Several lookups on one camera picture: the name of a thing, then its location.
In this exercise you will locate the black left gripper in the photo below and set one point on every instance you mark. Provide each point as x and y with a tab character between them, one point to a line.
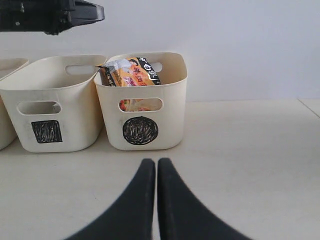
48	16

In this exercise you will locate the cream bin with square mark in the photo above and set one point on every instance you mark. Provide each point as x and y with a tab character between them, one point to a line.
53	103

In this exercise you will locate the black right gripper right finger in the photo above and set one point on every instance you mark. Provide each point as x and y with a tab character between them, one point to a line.
181	215

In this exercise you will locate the orange instant noodle bag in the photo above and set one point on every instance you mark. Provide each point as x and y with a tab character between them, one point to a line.
131	72

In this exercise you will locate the cream bin with circle mark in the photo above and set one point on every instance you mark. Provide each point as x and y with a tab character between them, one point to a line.
147	130

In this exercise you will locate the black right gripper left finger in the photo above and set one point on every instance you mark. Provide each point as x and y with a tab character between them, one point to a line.
130	217

